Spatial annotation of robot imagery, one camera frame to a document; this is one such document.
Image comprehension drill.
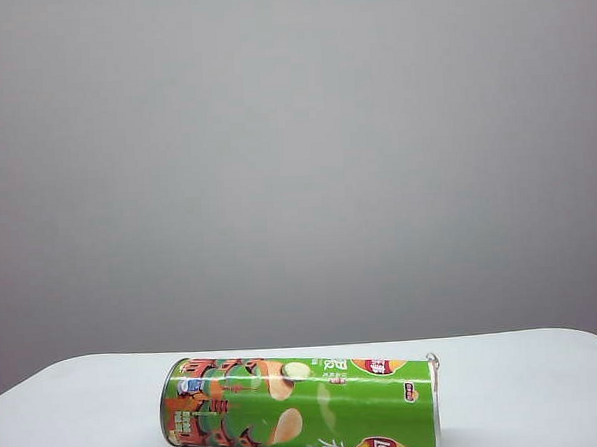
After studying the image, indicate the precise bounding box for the green potato chip tub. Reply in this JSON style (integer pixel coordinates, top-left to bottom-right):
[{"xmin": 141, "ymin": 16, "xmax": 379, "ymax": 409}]
[{"xmin": 153, "ymin": 344, "xmax": 447, "ymax": 447}]

